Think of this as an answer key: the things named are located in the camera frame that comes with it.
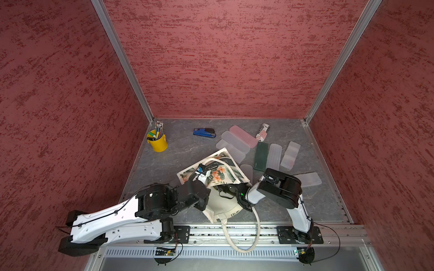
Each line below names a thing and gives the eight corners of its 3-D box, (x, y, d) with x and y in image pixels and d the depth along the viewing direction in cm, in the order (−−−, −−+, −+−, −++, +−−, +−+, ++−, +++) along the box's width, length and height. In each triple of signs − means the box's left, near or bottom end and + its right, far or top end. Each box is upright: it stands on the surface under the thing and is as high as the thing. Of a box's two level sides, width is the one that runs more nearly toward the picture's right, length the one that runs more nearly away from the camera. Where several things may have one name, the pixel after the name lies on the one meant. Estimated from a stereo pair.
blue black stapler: (193, 137, 113) (192, 133, 110) (194, 131, 117) (193, 127, 114) (215, 137, 113) (215, 133, 110) (216, 131, 117) (216, 127, 114)
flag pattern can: (254, 139, 111) (255, 136, 109) (261, 125, 120) (262, 122, 117) (262, 143, 110) (263, 140, 107) (269, 128, 118) (270, 125, 115)
